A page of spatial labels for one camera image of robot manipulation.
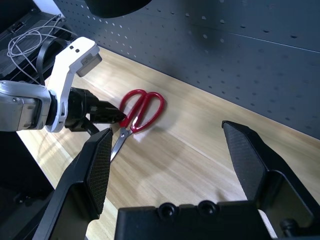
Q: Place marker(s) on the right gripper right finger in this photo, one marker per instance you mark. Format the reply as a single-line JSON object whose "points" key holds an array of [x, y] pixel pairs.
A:
{"points": [[250, 160]]}

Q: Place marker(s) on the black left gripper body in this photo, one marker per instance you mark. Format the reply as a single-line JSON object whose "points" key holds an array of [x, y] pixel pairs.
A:
{"points": [[80, 107]]}

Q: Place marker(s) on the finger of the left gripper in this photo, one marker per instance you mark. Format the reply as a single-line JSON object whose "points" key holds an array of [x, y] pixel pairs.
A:
{"points": [[92, 127], [107, 112]]}

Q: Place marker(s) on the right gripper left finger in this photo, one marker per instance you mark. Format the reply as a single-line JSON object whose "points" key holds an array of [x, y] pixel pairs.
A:
{"points": [[75, 180]]}

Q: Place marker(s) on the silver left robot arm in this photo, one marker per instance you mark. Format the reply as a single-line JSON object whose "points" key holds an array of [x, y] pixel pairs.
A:
{"points": [[22, 105]]}

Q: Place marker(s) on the dark grey pegboard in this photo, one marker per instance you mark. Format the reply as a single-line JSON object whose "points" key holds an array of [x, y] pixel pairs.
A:
{"points": [[225, 62]]}

